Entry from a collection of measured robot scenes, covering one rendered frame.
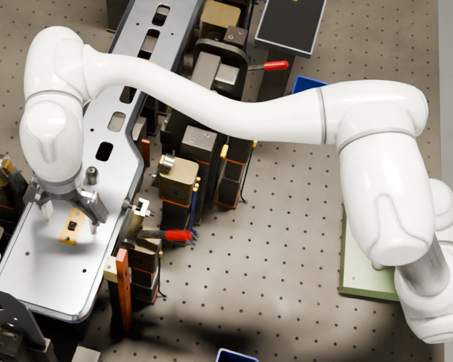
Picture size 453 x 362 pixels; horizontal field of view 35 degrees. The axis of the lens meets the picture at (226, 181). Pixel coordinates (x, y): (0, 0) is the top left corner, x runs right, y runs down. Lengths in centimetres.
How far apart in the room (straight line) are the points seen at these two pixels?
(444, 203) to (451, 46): 176
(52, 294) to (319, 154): 91
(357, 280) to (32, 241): 83
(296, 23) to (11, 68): 90
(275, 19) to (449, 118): 158
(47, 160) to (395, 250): 59
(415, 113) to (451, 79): 208
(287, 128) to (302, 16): 59
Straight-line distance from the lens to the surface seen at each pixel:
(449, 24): 351
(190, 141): 158
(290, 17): 176
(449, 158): 309
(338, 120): 122
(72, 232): 162
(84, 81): 131
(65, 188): 136
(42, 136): 121
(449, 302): 166
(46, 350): 155
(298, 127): 122
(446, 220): 174
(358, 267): 192
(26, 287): 159
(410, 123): 123
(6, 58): 226
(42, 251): 161
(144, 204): 140
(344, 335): 191
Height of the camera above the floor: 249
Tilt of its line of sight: 63 degrees down
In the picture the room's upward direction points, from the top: 12 degrees clockwise
